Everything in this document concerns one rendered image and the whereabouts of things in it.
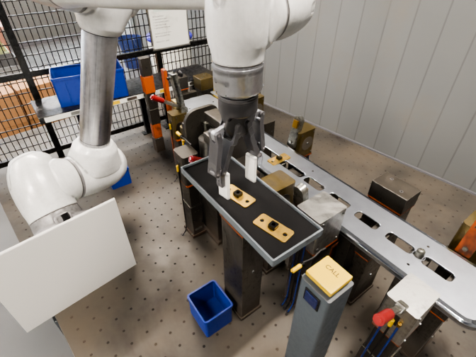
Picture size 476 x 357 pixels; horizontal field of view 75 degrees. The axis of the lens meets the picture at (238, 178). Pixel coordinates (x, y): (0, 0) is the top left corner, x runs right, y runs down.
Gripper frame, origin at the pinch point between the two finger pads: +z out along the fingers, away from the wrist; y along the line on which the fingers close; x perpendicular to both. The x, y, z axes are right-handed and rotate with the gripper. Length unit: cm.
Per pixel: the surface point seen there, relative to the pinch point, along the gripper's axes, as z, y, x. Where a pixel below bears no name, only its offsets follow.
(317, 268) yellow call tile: 5.3, 3.9, 24.5
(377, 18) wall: 8, -223, -70
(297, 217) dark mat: 5.3, -4.1, 14.2
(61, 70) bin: 7, -6, -122
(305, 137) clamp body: 19, -54, -17
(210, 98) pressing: 21, -55, -74
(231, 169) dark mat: 5.3, -6.3, -8.5
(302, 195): 12.2, -18.1, 6.6
